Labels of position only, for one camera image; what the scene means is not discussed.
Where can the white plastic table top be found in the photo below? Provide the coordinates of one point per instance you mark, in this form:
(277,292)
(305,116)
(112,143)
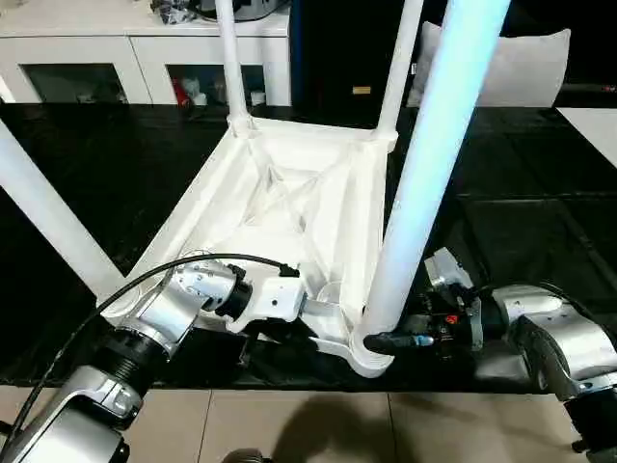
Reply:
(289,164)

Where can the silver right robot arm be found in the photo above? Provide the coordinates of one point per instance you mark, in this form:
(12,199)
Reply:
(569,333)

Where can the black work mat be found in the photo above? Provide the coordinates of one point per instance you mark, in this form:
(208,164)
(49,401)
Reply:
(540,212)

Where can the white flat board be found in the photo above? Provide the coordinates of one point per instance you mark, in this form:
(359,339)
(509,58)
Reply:
(598,130)

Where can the small tan label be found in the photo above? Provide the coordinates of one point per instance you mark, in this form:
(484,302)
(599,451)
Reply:
(362,91)

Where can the grey cushion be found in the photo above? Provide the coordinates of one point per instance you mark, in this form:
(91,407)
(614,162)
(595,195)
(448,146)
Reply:
(530,68)

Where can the black sofa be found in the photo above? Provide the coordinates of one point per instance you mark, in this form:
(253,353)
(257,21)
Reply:
(328,48)

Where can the white glass-door cabinet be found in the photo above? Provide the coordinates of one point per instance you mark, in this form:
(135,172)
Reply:
(96,53)

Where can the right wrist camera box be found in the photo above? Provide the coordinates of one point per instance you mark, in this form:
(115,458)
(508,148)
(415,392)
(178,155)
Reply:
(445,270)

